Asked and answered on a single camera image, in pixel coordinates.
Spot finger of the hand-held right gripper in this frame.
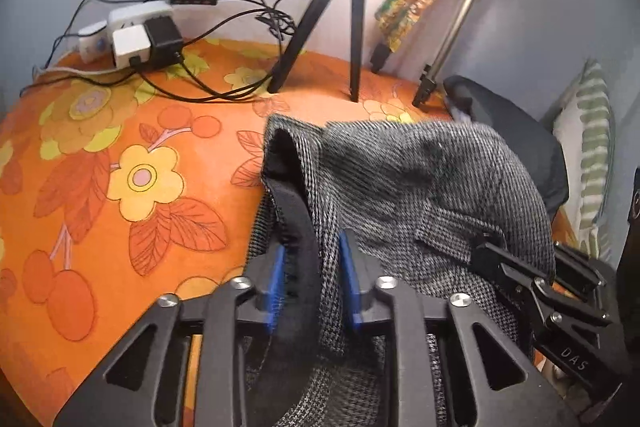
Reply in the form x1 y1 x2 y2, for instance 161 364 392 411
472 232 613 343
552 244 615 295

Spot grey houndstooth pants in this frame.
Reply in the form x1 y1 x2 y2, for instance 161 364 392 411
245 114 556 427

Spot small black tripod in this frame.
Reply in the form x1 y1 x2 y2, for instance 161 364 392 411
267 0 378 102

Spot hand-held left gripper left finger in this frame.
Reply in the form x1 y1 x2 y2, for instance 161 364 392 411
52 247 288 427

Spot white power adapter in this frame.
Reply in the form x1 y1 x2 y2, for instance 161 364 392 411
112 27 153 68

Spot white power strip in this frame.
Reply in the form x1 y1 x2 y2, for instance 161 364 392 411
75 2 176 62

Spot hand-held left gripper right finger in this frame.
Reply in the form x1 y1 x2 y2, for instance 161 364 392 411
339 231 581 427

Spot tall metal tripod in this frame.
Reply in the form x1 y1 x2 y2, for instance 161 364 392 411
371 0 511 108

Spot orange floral bedsheet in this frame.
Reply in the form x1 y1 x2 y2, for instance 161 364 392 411
0 38 591 427

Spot black power adapter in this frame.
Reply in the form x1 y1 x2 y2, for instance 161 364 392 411
145 17 185 68

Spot dark folded pants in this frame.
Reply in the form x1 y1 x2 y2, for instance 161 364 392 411
442 76 570 220

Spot green striped pillow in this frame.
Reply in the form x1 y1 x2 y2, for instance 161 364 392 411
550 59 617 258

